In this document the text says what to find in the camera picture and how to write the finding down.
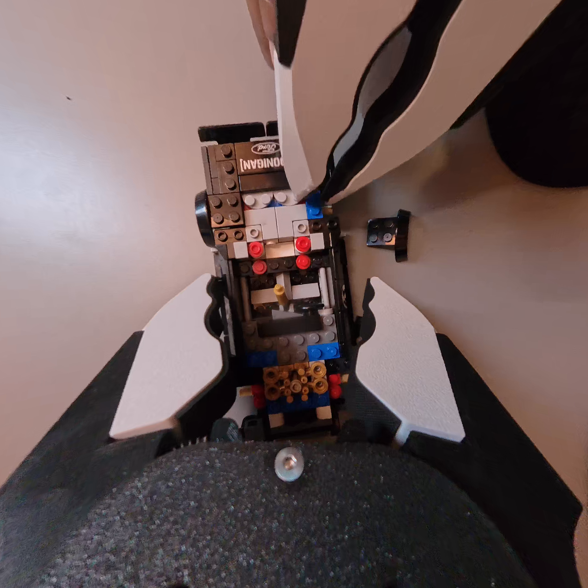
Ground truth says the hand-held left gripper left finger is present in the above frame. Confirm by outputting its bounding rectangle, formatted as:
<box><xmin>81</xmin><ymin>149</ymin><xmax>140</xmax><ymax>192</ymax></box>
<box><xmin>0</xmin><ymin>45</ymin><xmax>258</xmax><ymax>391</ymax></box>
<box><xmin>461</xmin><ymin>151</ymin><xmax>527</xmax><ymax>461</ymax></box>
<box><xmin>108</xmin><ymin>274</ymin><xmax>239</xmax><ymax>440</ymax></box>

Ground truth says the black toy brick car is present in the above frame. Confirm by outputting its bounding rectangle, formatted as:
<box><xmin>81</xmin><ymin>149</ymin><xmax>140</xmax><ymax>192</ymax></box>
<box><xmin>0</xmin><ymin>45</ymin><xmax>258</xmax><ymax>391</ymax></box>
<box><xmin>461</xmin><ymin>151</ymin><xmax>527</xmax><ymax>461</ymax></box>
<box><xmin>195</xmin><ymin>120</ymin><xmax>355</xmax><ymax>437</ymax></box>

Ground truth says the person's right forearm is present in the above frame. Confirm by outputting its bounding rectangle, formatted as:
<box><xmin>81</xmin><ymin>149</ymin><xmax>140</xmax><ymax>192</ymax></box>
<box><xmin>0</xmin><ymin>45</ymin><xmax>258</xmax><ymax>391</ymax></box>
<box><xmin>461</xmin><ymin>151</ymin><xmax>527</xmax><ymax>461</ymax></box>
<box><xmin>486</xmin><ymin>0</ymin><xmax>588</xmax><ymax>187</ymax></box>

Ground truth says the black wheel arch brick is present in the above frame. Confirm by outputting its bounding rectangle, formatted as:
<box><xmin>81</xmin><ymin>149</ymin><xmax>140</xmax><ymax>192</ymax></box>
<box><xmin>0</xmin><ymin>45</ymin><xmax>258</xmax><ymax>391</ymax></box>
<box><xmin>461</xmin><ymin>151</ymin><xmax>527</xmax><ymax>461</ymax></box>
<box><xmin>367</xmin><ymin>209</ymin><xmax>412</xmax><ymax>263</ymax></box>

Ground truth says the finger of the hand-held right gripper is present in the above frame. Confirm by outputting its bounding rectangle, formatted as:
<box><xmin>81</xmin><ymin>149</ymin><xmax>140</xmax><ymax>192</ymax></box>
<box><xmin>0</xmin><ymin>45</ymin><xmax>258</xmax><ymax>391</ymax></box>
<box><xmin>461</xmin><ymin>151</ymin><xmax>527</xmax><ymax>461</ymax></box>
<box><xmin>273</xmin><ymin>0</ymin><xmax>422</xmax><ymax>196</ymax></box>
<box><xmin>321</xmin><ymin>0</ymin><xmax>563</xmax><ymax>205</ymax></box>

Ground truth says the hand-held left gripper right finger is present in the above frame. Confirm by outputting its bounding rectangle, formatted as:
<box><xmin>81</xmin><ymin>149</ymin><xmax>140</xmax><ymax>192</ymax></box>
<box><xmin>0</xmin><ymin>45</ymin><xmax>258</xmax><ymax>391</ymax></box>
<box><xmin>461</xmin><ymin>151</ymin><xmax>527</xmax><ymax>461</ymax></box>
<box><xmin>345</xmin><ymin>276</ymin><xmax>466</xmax><ymax>446</ymax></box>

